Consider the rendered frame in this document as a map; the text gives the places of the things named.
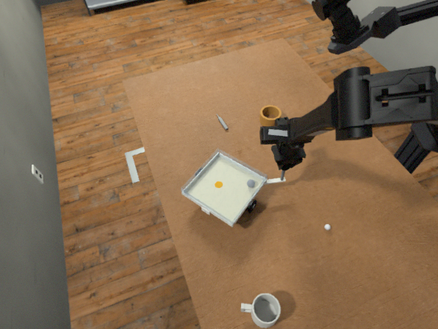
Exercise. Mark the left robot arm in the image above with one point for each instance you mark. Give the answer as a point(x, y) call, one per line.
point(356, 102)

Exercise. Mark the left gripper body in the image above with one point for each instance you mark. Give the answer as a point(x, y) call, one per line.
point(288, 155)

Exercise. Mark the white mug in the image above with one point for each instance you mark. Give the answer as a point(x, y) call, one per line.
point(266, 308)

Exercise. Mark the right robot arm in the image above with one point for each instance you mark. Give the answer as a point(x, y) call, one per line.
point(346, 25)

